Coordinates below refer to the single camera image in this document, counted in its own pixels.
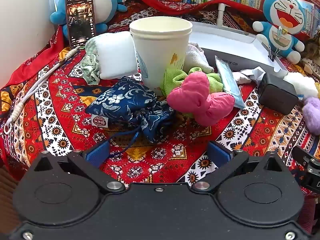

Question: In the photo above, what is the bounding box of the purple fluffy plush ball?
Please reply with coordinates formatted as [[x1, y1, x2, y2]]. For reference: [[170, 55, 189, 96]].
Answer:
[[302, 97, 320, 132]]

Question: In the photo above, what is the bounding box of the white paper cup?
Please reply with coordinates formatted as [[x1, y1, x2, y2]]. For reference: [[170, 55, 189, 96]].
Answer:
[[129, 16, 193, 97]]

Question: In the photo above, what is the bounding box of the black power adapter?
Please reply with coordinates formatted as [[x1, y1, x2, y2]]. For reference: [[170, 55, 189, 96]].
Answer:
[[257, 73, 299, 115]]

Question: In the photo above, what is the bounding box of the pink and green bow plush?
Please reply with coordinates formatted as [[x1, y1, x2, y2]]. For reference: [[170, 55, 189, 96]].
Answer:
[[160, 67, 236, 127]]

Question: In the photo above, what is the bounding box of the white foam block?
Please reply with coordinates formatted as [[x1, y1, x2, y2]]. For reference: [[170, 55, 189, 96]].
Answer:
[[96, 32, 138, 80]]

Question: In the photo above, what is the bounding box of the blue whale plush toy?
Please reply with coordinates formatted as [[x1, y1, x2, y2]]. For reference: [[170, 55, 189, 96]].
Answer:
[[50, 0, 128, 32]]

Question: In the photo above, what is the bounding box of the white braided cord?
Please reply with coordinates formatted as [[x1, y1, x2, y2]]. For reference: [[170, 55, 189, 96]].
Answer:
[[4, 47, 80, 134]]

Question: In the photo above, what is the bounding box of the small brown-haired doll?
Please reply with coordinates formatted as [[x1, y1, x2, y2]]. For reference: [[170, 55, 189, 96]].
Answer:
[[300, 26, 320, 78]]

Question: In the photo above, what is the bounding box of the blue robot cat plush toy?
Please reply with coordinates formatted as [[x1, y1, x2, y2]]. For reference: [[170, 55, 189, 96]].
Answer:
[[252, 0, 307, 65]]

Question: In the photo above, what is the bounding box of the blue brocade drawstring pouch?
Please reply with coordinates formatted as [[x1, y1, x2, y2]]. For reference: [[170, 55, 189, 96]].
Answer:
[[85, 76, 175, 159]]

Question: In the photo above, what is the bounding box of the miniature metal bicycle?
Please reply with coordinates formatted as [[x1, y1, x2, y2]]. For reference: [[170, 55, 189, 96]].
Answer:
[[185, 14, 217, 26]]

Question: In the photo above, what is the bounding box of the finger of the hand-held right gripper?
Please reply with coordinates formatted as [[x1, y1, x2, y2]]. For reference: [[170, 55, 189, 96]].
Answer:
[[291, 146, 320, 195]]

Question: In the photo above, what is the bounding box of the white tissue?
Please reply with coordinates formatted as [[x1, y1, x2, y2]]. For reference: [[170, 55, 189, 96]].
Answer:
[[231, 66, 266, 84]]

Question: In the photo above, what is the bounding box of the white fluffy plush ball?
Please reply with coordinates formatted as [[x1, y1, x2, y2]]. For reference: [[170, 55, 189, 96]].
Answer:
[[284, 72, 319, 99]]

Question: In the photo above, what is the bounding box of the black smartphone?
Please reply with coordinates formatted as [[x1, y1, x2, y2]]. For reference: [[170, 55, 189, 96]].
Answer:
[[65, 0, 97, 49]]

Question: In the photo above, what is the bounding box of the pinkish white cloth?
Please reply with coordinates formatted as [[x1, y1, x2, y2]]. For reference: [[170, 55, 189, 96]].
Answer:
[[184, 44, 215, 73]]

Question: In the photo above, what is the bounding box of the blue face mask pack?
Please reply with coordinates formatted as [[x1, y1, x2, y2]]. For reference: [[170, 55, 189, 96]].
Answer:
[[214, 55, 247, 110]]

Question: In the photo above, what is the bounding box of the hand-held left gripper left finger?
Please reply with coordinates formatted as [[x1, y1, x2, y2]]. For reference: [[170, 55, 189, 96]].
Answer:
[[34, 141, 125, 193]]

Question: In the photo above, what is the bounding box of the white cardboard box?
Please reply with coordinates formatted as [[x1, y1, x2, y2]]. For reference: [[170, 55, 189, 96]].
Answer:
[[186, 21, 289, 78]]

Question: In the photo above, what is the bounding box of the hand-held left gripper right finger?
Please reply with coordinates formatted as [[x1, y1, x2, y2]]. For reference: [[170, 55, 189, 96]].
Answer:
[[191, 141, 285, 193]]

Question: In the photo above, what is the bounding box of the white plastic pipe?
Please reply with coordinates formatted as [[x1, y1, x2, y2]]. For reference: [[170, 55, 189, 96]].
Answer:
[[216, 2, 227, 27]]

